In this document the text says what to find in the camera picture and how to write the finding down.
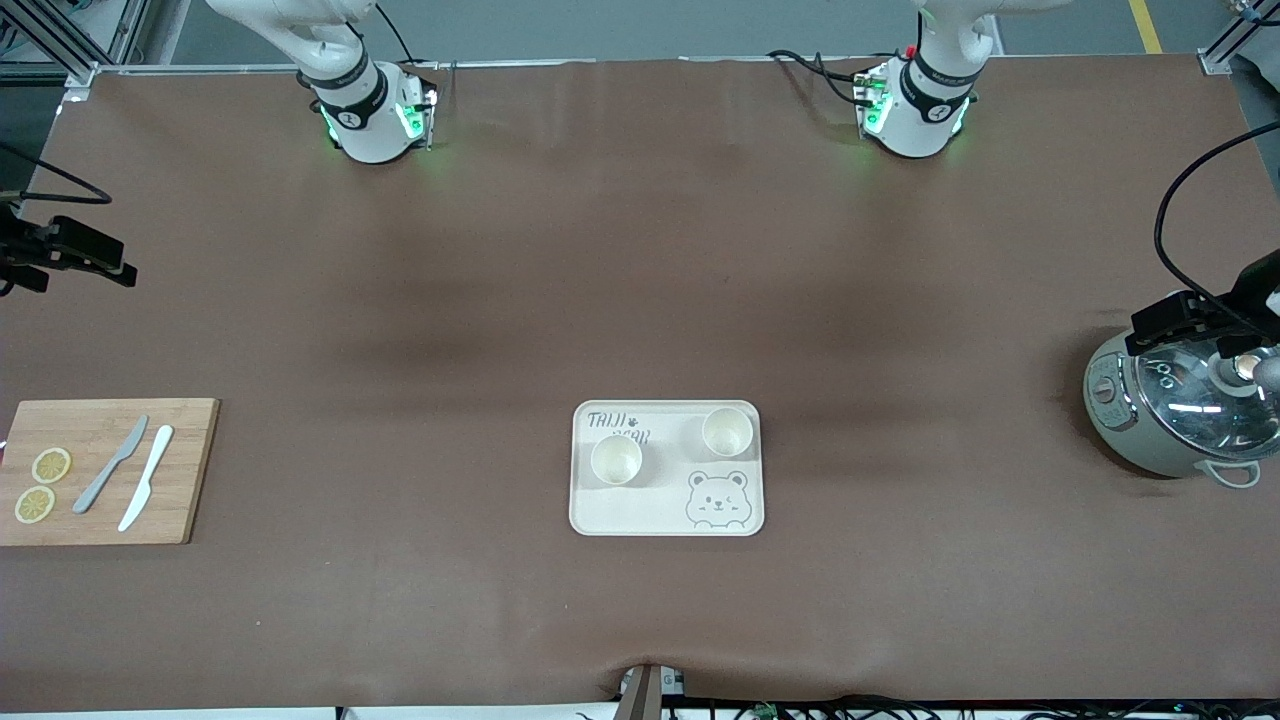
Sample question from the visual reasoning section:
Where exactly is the white plastic cup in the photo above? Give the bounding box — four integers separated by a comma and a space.
702, 407, 754, 459
590, 435, 643, 487

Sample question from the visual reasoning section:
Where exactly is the grey pot with glass lid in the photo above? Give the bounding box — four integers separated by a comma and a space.
1083, 325, 1280, 489

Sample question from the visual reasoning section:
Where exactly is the wooden cutting board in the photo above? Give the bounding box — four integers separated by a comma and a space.
0, 398, 221, 547

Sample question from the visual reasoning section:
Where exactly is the grey plastic knife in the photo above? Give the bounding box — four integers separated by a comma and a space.
73, 415, 150, 515

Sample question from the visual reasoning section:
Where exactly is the white plastic knife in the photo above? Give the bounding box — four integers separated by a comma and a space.
118, 425, 175, 533

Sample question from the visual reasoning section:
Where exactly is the brown table mat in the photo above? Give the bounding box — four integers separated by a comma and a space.
0, 55, 1280, 713

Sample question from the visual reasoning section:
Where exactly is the beige tray with bear print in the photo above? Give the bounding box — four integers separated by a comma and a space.
569, 400, 765, 538

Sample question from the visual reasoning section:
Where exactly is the aluminium frame profile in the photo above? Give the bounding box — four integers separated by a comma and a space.
1200, 0, 1280, 77
0, 0, 151, 93

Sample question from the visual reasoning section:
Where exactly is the black base cable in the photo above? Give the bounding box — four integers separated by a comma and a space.
768, 48, 876, 106
375, 0, 441, 73

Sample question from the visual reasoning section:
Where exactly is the brown camera mount post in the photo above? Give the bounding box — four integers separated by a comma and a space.
615, 663, 688, 720

